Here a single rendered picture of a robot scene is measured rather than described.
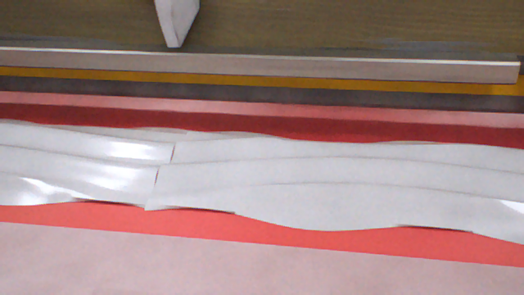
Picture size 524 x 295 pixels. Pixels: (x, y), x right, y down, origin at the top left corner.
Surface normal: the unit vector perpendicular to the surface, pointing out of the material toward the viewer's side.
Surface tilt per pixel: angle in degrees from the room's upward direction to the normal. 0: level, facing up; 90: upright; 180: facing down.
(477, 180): 32
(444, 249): 0
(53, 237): 0
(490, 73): 90
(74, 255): 0
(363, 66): 90
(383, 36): 90
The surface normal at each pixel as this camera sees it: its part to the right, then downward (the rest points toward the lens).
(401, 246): -0.03, -0.88
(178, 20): 0.63, 0.60
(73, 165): -0.20, -0.55
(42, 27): -0.18, 0.47
